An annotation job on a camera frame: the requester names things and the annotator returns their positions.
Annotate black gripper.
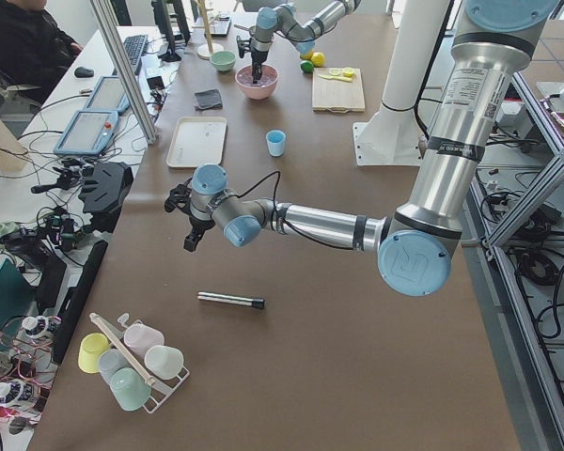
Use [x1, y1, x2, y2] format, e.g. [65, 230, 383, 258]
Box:
[164, 183, 215, 252]
[236, 36, 272, 85]

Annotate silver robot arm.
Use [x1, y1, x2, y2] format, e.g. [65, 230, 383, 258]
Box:
[164, 1, 558, 296]
[237, 0, 360, 85]

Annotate pink bowl of ice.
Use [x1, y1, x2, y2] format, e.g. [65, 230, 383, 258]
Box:
[235, 65, 278, 100]

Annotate blue plastic cup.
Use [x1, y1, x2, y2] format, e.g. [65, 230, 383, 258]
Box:
[265, 130, 287, 157]

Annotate pink cup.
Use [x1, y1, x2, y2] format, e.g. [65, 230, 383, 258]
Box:
[123, 323, 165, 359]

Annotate white cup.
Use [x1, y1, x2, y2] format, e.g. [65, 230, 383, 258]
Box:
[144, 345, 184, 380]

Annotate yellow cup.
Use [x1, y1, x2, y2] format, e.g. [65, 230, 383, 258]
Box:
[78, 333, 110, 374]

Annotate grey cup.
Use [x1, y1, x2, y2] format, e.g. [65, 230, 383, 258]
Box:
[98, 348, 127, 384]

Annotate green cup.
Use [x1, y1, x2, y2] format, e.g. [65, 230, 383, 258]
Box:
[109, 367, 151, 412]

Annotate green bowl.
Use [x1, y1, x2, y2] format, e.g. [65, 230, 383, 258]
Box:
[210, 50, 236, 72]

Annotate green lime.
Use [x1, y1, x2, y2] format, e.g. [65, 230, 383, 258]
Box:
[300, 60, 314, 73]

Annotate grey folded cloth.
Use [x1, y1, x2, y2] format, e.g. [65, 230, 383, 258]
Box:
[194, 89, 223, 111]

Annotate wooden mug tree stand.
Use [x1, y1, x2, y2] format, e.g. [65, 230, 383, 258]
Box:
[193, 0, 224, 60]

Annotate yellow lemon near board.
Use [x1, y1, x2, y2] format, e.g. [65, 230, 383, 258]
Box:
[310, 52, 326, 68]

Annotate wooden cutting board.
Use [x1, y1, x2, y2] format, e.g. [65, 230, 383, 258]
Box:
[312, 68, 366, 113]

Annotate yellow plastic knife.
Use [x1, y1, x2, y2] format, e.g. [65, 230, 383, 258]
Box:
[317, 73, 353, 83]

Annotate steel muddler with black tip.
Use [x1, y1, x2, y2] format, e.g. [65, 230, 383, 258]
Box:
[197, 291, 266, 310]

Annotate cream rabbit tray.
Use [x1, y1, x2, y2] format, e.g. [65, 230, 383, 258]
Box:
[165, 117, 227, 169]

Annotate lemon half slice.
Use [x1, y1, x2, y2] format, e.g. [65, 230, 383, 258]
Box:
[342, 68, 355, 78]

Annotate black keyboard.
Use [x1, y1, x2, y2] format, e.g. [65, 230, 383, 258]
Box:
[123, 34, 148, 75]

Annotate blue teach pendant near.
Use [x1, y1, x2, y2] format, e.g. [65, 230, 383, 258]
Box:
[54, 109, 119, 157]

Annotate blue teach pendant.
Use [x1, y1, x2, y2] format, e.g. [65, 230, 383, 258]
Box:
[85, 76, 130, 114]
[54, 109, 119, 157]

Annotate blue teach pendant far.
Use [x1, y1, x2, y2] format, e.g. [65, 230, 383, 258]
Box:
[85, 76, 130, 114]

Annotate black computer mouse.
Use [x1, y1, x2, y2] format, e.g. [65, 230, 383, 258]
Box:
[74, 67, 94, 78]

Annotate seated person in black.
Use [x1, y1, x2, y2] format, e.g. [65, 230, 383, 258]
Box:
[0, 0, 83, 103]

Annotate black plastic bracket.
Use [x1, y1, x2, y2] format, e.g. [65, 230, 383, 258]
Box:
[78, 162, 133, 214]

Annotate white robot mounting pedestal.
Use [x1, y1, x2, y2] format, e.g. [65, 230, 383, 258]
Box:
[353, 0, 452, 166]

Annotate white wire cup rack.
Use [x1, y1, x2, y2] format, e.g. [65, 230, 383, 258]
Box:
[89, 313, 190, 413]

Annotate aluminium frame post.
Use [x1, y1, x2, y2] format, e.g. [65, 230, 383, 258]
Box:
[89, 0, 157, 145]

